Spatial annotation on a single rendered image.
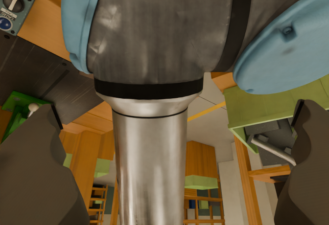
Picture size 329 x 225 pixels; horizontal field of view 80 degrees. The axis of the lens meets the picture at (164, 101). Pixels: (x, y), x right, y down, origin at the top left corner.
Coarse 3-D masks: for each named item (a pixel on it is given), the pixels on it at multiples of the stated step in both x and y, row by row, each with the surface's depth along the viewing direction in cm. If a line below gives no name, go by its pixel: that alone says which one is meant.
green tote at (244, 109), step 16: (320, 80) 62; (224, 96) 80; (240, 96) 75; (256, 96) 71; (272, 96) 68; (288, 96) 65; (304, 96) 63; (320, 96) 60; (240, 112) 72; (256, 112) 69; (272, 112) 66; (288, 112) 63; (240, 128) 85
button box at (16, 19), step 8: (0, 0) 33; (24, 0) 34; (32, 0) 34; (0, 8) 33; (24, 8) 34; (0, 16) 34; (8, 16) 34; (16, 16) 34; (24, 16) 35; (16, 24) 35; (8, 32) 35; (16, 32) 36
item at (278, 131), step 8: (280, 120) 85; (248, 128) 87; (256, 128) 85; (264, 128) 83; (272, 128) 82; (280, 128) 83; (288, 128) 83; (256, 136) 90; (272, 136) 86; (280, 136) 84; (288, 136) 82; (272, 144) 86; (280, 144) 84; (288, 144) 82; (264, 152) 87; (264, 160) 87; (272, 160) 85; (280, 160) 83
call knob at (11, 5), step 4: (4, 0) 32; (8, 0) 32; (12, 0) 32; (16, 0) 33; (20, 0) 33; (4, 4) 33; (8, 4) 32; (12, 4) 33; (16, 4) 33; (20, 4) 33; (8, 8) 33; (12, 8) 33; (16, 8) 33; (20, 8) 33
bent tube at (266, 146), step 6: (252, 138) 86; (258, 144) 84; (264, 144) 83; (270, 144) 83; (270, 150) 82; (276, 150) 80; (282, 150) 80; (282, 156) 79; (288, 156) 78; (294, 162) 76
